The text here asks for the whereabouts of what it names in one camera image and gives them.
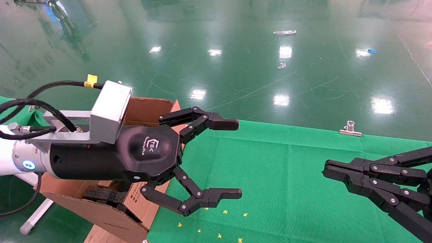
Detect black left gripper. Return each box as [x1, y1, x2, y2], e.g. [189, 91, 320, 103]
[47, 107, 243, 217]

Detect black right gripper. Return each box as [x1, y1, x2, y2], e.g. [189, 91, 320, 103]
[322, 147, 432, 243]

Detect large open cardboard carton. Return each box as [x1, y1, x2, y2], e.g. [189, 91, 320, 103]
[35, 97, 188, 243]

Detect large green table cloth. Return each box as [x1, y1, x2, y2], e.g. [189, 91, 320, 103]
[147, 118, 432, 243]

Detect black foam insert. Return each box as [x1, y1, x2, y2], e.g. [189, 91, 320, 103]
[83, 185, 142, 223]

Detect small green draped cloth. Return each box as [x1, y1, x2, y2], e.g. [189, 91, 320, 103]
[0, 96, 48, 127]

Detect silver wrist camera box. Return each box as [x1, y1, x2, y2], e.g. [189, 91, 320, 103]
[90, 80, 132, 145]

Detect silver camera mounting bracket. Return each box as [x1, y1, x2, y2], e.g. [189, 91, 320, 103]
[25, 111, 91, 153]

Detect black cable with yellow tag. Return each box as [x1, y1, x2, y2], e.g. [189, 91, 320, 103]
[24, 75, 104, 100]

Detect black hanging cable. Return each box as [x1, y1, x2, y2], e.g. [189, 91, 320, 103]
[0, 172, 42, 217]

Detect thin black connector cable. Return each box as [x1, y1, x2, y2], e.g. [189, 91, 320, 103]
[0, 126, 56, 141]

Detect thick black looped cable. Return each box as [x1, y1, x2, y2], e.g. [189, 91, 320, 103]
[0, 99, 77, 133]

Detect white pipe frame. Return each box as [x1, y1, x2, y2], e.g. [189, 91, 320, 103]
[17, 173, 54, 236]

